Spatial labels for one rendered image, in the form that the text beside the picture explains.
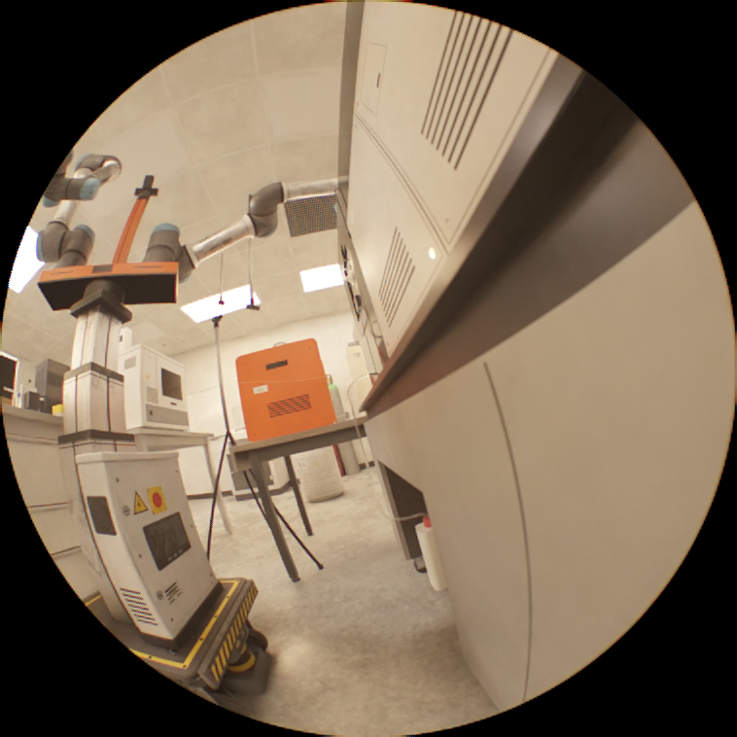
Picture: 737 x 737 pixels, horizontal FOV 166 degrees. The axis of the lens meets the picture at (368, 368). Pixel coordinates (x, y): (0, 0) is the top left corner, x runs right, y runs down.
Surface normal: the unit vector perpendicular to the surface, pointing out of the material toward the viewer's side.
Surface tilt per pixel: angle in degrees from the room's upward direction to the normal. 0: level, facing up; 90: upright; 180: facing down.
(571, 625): 90
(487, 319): 90
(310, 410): 90
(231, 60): 180
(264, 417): 90
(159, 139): 180
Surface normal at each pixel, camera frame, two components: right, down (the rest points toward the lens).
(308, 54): 0.26, 0.94
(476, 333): -0.96, 0.23
